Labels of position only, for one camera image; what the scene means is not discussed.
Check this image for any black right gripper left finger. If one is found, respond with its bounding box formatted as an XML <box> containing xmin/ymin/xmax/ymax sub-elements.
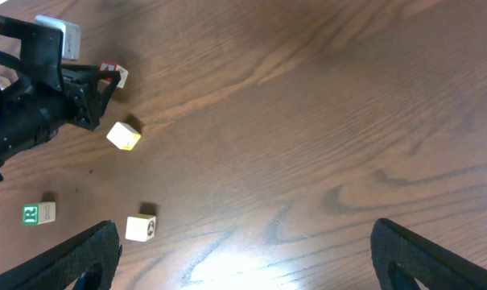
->
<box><xmin>0</xmin><ymin>221</ymin><xmax>122</xmax><ymax>289</ymax></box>

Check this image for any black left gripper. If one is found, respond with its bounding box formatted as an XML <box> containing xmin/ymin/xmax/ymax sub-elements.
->
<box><xmin>0</xmin><ymin>16</ymin><xmax>122</xmax><ymax>145</ymax></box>

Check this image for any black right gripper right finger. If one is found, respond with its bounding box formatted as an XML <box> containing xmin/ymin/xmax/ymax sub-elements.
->
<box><xmin>370</xmin><ymin>218</ymin><xmax>487</xmax><ymax>290</ymax></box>

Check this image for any red letter A block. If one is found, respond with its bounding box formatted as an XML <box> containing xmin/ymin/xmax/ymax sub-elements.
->
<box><xmin>100</xmin><ymin>61</ymin><xmax>128</xmax><ymax>89</ymax></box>

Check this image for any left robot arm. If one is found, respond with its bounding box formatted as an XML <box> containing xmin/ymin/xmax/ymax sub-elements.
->
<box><xmin>0</xmin><ymin>16</ymin><xmax>122</xmax><ymax>181</ymax></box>

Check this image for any green letter R block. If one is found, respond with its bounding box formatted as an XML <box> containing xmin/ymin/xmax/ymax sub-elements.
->
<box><xmin>22</xmin><ymin>201</ymin><xmax>56</xmax><ymax>226</ymax></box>

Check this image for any yellow sided wooden block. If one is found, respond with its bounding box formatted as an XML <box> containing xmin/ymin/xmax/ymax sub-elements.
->
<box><xmin>106</xmin><ymin>122</ymin><xmax>142</xmax><ymax>151</ymax></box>

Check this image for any white green sided block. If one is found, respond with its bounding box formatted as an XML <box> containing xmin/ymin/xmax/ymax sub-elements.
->
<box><xmin>125</xmin><ymin>214</ymin><xmax>156</xmax><ymax>242</ymax></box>

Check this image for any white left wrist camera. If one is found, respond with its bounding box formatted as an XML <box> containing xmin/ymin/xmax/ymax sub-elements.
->
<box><xmin>35</xmin><ymin>14</ymin><xmax>81</xmax><ymax>60</ymax></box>

